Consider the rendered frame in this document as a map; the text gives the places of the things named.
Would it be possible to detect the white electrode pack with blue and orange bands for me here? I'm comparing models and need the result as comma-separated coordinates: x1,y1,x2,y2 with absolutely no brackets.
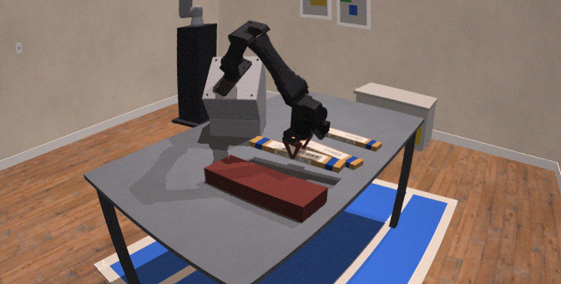
250,136,346,173

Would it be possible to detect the white welding electrode pack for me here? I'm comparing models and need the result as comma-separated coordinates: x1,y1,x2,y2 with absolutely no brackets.
305,140,363,170

